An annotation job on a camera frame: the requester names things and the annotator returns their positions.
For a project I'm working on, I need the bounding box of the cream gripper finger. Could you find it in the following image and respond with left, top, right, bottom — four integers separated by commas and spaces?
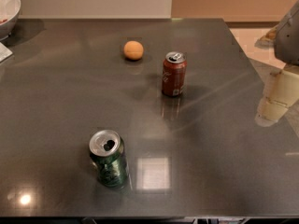
255, 64, 299, 127

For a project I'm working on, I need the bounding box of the red soda can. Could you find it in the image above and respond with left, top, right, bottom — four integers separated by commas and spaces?
162, 51, 187, 97

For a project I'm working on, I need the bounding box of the orange fruit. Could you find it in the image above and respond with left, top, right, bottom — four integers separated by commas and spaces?
123, 41, 144, 61

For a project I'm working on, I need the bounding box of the green soda can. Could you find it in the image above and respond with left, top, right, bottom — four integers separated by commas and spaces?
89, 130, 129, 188

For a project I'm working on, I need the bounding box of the white paper packet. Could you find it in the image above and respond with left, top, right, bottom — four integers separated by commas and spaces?
0, 43, 13, 62

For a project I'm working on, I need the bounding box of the white bowl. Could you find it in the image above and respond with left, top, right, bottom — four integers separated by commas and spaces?
0, 0, 21, 40

